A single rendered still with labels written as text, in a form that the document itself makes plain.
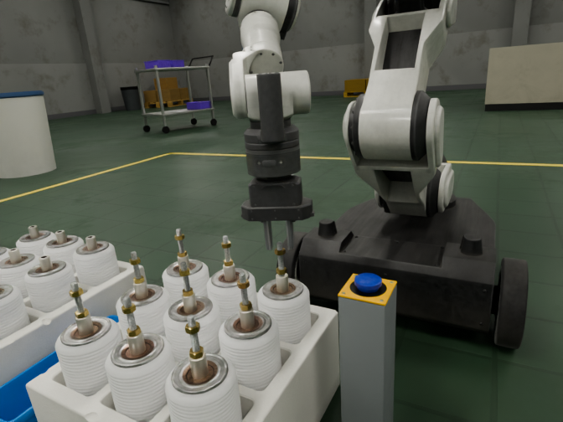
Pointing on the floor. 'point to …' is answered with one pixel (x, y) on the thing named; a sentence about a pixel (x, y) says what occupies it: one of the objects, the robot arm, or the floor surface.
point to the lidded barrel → (24, 136)
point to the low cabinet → (525, 78)
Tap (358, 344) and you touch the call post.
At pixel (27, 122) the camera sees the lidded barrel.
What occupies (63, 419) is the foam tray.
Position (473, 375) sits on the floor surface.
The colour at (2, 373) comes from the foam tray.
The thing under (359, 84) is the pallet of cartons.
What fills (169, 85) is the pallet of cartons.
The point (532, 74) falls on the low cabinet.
